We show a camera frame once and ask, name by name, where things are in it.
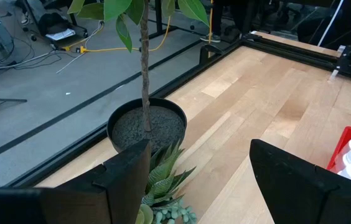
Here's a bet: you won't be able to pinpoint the leafy plant in black pot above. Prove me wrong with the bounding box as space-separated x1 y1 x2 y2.
66 0 211 155

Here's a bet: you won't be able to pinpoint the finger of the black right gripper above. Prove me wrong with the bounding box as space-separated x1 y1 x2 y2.
329 68 340 83

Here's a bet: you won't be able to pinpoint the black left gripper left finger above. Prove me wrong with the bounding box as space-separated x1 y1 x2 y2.
40 139 152 224

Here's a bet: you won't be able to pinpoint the grey floor cables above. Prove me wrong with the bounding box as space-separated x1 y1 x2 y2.
0 21 105 75

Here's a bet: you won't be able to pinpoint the black aluminium table frame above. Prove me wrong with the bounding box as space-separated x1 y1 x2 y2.
0 30 351 188

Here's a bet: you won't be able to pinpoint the person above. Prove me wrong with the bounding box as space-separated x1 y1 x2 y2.
199 0 251 44

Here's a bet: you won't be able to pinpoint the white cable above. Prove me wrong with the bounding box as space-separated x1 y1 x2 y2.
316 0 345 48

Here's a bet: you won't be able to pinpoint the red plastic basket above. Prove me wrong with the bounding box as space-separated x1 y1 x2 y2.
326 126 351 175

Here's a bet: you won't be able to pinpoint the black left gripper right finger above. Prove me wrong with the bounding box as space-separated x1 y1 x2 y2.
250 139 351 224

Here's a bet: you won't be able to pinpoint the yellow cable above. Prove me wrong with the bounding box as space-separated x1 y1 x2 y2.
208 0 215 58
61 15 172 54

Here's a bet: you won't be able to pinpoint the succulent plant in pot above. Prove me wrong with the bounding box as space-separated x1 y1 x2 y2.
134 139 199 224

